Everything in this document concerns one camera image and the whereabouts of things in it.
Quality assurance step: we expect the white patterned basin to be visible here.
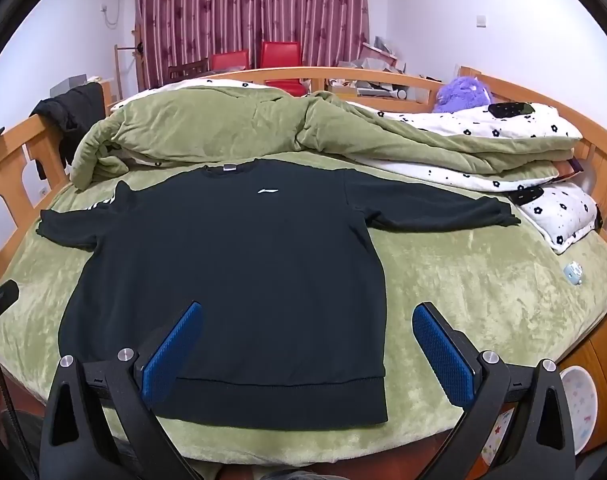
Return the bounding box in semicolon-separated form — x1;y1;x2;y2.
558;366;598;456

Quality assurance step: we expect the wooden bed frame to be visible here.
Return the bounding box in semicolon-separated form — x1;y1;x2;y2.
0;65;607;411

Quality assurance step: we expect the black sweatshirt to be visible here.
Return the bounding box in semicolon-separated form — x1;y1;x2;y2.
36;158;521;431

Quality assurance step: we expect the purple plush toy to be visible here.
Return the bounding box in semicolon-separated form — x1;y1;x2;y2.
432;76;494;113

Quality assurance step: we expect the black jacket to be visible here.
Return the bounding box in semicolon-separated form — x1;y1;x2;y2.
32;81;104;181

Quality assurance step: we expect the green quilt with floral lining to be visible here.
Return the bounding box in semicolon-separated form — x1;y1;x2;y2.
71;77;584;196

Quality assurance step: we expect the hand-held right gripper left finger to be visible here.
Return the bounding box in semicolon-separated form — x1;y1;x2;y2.
40;301;204;480

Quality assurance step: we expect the black cable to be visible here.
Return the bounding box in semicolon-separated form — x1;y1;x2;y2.
0;317;37;480

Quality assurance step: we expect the pile of boxes and clutter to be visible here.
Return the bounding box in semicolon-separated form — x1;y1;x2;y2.
328;35;441;101

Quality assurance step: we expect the white floral pillow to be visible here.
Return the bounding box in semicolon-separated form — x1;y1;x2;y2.
513;180;599;255

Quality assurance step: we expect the star-print cloth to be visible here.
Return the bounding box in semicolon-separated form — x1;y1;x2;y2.
483;407;517;466

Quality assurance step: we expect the red chair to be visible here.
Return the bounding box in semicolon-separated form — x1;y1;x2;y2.
260;41;304;97
210;50;252;72

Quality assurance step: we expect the green plush bed sheet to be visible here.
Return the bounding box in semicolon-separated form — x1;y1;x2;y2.
0;152;607;466

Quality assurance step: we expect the maroon striped curtain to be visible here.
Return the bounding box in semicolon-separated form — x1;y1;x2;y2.
135;0;371;93

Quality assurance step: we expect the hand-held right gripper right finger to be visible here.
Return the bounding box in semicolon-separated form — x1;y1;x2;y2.
412;301;569;480

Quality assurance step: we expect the dark wooden chair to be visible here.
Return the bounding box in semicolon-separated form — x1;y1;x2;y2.
168;59;209;81

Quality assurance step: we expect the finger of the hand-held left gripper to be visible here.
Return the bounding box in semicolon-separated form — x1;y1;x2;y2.
0;280;20;316

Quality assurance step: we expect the wooden coat rack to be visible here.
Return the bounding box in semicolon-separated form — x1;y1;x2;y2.
114;30;144;96

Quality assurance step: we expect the grey box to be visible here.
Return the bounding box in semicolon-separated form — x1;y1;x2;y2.
50;74;89;98

